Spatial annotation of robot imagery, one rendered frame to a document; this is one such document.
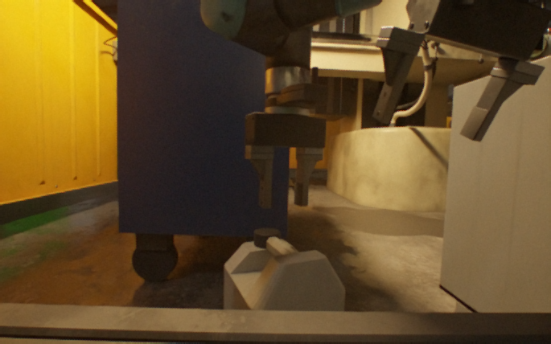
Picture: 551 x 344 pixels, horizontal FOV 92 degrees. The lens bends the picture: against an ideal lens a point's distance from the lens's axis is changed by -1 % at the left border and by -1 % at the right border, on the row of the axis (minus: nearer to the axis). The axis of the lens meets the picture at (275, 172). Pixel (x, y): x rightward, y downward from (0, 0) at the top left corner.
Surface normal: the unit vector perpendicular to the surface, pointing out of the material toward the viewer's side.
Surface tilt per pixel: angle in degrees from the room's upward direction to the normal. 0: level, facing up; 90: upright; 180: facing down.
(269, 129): 90
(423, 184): 90
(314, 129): 90
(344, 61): 90
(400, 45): 113
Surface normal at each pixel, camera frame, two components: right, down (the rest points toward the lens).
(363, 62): 0.07, 0.07
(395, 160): -0.46, 0.05
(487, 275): -1.00, -0.02
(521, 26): 0.07, 0.46
